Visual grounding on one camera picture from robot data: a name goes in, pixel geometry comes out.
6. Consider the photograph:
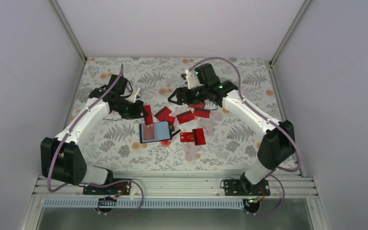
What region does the floral patterned table mat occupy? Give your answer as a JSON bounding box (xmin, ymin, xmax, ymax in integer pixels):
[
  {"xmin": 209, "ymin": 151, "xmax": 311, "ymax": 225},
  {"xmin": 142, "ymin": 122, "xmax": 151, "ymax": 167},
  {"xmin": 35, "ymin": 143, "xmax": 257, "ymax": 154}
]
[{"xmin": 70, "ymin": 57, "xmax": 261, "ymax": 171}]

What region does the red card with stripe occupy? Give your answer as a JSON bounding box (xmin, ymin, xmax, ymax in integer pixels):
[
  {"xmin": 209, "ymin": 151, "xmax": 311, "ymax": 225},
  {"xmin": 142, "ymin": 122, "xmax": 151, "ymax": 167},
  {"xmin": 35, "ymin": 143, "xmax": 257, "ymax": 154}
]
[{"xmin": 144, "ymin": 105, "xmax": 154, "ymax": 125}]

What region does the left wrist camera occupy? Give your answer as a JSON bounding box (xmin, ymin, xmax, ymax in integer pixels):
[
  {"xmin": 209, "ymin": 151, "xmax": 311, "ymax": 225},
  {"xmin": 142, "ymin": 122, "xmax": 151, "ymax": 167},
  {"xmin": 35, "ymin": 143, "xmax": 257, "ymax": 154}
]
[{"xmin": 108, "ymin": 74, "xmax": 140, "ymax": 103}]

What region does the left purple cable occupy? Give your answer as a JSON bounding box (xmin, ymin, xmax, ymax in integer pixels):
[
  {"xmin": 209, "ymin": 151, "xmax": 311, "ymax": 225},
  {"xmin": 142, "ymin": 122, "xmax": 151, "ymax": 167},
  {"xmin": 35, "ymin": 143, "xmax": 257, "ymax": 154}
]
[{"xmin": 46, "ymin": 64, "xmax": 144, "ymax": 217}]

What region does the white card red circle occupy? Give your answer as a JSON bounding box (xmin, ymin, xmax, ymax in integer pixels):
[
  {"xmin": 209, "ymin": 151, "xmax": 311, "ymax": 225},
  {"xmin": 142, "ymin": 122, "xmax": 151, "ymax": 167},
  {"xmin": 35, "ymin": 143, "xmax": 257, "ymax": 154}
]
[{"xmin": 160, "ymin": 140, "xmax": 172, "ymax": 147}]

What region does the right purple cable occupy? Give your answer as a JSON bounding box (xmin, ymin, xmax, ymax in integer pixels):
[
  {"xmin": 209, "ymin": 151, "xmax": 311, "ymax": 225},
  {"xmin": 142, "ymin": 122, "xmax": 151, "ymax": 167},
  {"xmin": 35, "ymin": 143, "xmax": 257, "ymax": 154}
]
[{"xmin": 188, "ymin": 57, "xmax": 301, "ymax": 217}]

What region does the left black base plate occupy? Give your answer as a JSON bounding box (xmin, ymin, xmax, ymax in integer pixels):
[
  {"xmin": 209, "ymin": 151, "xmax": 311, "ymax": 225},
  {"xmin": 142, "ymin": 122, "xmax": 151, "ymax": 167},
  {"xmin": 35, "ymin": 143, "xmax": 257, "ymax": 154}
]
[{"xmin": 83, "ymin": 178, "xmax": 132, "ymax": 196}]

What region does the red card left pair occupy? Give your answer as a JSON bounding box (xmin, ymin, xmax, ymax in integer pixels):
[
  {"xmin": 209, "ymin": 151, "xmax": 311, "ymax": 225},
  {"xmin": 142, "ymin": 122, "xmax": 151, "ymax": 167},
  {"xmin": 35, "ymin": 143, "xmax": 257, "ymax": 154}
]
[{"xmin": 154, "ymin": 106, "xmax": 175, "ymax": 126}]

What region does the aluminium rail frame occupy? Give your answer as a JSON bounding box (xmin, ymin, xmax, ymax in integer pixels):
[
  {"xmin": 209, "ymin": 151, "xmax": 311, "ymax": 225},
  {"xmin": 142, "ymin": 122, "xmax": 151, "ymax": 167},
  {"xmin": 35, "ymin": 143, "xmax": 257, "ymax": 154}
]
[{"xmin": 33, "ymin": 171, "xmax": 318, "ymax": 199}]

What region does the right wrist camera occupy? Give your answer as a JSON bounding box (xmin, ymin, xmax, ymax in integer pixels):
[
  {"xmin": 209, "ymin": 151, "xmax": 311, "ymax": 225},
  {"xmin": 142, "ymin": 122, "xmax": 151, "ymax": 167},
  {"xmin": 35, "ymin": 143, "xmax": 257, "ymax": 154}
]
[{"xmin": 181, "ymin": 63, "xmax": 221, "ymax": 89}]

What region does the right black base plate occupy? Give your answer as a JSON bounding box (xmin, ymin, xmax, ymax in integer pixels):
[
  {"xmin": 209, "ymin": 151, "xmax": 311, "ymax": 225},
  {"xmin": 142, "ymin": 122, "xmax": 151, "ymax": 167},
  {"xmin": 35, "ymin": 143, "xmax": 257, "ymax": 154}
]
[{"xmin": 221, "ymin": 179, "xmax": 271, "ymax": 196}]

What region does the grey slotted cable duct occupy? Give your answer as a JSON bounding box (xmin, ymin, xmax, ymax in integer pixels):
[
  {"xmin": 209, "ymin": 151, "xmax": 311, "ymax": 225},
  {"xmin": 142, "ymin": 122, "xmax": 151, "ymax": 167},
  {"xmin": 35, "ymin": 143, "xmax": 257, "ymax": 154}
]
[{"xmin": 43, "ymin": 198, "xmax": 243, "ymax": 209}]

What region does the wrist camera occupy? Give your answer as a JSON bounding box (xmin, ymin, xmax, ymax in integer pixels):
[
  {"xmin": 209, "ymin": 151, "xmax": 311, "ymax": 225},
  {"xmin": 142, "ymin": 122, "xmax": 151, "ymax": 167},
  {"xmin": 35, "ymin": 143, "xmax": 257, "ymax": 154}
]
[
  {"xmin": 181, "ymin": 63, "xmax": 221, "ymax": 89},
  {"xmin": 108, "ymin": 74, "xmax": 140, "ymax": 103}
]

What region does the purple cable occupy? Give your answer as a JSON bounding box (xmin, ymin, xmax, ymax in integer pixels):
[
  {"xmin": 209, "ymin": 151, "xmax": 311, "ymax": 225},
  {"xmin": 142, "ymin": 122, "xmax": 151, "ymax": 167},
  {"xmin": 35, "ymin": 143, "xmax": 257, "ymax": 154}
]
[
  {"xmin": 46, "ymin": 64, "xmax": 144, "ymax": 217},
  {"xmin": 188, "ymin": 57, "xmax": 301, "ymax": 217}
]

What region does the red card pile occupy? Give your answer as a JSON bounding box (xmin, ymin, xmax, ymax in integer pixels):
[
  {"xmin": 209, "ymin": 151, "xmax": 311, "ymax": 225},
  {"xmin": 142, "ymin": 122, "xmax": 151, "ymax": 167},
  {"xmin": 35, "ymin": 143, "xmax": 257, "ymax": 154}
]
[{"xmin": 141, "ymin": 124, "xmax": 155, "ymax": 143}]

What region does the red card black stripe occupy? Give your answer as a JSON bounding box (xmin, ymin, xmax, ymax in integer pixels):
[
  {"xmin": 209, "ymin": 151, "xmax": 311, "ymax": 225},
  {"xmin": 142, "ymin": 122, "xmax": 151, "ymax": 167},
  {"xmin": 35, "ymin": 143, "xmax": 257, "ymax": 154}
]
[{"xmin": 176, "ymin": 110, "xmax": 195, "ymax": 124}]

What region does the red VIP card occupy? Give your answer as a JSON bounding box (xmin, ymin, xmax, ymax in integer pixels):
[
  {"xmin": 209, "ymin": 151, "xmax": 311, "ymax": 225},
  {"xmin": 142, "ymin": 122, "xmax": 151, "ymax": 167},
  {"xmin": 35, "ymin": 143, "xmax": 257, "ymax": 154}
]
[{"xmin": 188, "ymin": 103, "xmax": 210, "ymax": 118}]

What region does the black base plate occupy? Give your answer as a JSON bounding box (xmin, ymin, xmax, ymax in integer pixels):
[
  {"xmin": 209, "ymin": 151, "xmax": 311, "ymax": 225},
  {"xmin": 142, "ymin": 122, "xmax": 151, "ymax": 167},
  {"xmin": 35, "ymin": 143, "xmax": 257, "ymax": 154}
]
[
  {"xmin": 83, "ymin": 178, "xmax": 132, "ymax": 196},
  {"xmin": 221, "ymin": 179, "xmax": 271, "ymax": 196}
]

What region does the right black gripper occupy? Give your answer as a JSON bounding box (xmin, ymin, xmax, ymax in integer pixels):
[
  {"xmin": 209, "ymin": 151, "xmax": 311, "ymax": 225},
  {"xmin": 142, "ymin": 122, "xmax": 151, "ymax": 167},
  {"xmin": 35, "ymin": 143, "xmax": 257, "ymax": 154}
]
[{"xmin": 168, "ymin": 84, "xmax": 207, "ymax": 105}]

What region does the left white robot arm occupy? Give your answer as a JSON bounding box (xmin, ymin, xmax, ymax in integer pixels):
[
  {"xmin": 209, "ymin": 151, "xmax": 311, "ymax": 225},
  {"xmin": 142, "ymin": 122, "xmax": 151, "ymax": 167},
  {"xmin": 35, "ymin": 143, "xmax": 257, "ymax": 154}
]
[{"xmin": 40, "ymin": 87, "xmax": 146, "ymax": 194}]

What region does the black leather card holder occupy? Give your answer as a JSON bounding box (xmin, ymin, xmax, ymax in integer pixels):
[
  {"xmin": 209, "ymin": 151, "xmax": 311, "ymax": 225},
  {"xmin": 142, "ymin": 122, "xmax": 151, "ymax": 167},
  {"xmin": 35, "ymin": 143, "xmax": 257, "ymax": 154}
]
[{"xmin": 139, "ymin": 121, "xmax": 174, "ymax": 143}]

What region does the red chip card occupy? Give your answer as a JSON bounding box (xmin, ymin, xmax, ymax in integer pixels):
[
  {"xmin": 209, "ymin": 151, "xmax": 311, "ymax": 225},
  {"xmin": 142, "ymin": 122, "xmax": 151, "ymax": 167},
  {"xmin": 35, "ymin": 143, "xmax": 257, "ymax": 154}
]
[{"xmin": 180, "ymin": 132, "xmax": 195, "ymax": 143}]

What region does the white floral card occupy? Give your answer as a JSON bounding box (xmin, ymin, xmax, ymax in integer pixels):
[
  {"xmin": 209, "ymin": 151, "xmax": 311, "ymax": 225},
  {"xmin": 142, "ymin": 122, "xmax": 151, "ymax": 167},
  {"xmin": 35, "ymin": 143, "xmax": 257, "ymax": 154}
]
[{"xmin": 184, "ymin": 145, "xmax": 202, "ymax": 161}]

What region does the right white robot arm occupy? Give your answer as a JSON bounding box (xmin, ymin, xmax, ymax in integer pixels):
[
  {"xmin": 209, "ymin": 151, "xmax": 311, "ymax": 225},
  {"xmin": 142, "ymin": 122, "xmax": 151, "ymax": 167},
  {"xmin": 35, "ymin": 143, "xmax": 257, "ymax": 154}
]
[{"xmin": 168, "ymin": 80, "xmax": 296, "ymax": 195}]

